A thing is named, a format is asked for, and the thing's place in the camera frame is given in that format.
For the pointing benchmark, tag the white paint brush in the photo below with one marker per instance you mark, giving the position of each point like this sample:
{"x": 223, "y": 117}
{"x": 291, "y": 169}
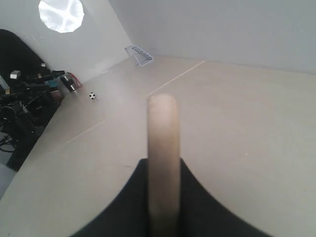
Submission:
{"x": 164, "y": 177}

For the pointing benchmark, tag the black equipment clutter pile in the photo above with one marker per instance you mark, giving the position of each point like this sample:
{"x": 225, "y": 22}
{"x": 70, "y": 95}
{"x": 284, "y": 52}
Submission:
{"x": 27, "y": 105}

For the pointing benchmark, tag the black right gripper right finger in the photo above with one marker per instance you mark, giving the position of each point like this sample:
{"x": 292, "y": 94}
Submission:
{"x": 201, "y": 215}

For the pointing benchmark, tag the small white goal net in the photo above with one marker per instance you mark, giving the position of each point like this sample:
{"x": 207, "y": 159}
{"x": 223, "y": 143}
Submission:
{"x": 140, "y": 57}

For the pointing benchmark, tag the round white ceiling lamp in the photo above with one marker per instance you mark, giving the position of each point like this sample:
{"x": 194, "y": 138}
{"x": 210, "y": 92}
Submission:
{"x": 62, "y": 16}

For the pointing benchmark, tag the small black white soccer ball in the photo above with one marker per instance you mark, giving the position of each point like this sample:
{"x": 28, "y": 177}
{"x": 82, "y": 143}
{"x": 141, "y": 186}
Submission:
{"x": 92, "y": 95}

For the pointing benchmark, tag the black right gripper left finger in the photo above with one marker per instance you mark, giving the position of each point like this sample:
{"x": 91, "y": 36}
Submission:
{"x": 127, "y": 214}

